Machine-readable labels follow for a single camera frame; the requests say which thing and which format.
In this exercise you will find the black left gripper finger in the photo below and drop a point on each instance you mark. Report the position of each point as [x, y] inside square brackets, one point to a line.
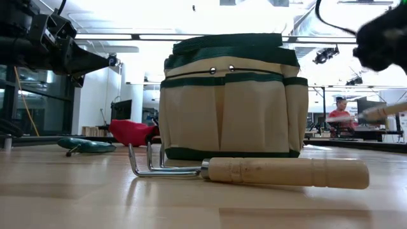
[82, 58]

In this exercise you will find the red garden gloves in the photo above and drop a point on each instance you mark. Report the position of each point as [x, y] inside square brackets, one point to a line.
[130, 132]

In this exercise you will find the beige green gardening bag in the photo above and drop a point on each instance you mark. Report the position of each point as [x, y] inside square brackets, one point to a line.
[232, 111]

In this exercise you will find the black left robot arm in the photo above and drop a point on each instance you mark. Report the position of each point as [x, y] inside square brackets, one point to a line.
[12, 52]

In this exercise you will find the black ceiling spotlight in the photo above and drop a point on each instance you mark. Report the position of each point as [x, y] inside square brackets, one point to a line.
[324, 55]
[354, 81]

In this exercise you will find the black monitor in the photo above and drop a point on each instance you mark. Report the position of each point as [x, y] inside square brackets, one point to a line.
[121, 109]
[369, 105]

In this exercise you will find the stack of wooden blocks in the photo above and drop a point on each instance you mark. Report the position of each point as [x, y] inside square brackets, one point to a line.
[93, 131]

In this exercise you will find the person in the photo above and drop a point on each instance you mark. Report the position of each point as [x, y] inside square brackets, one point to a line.
[340, 112]

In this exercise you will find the black aluminium table frame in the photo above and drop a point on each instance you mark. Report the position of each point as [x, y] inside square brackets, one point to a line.
[365, 145]

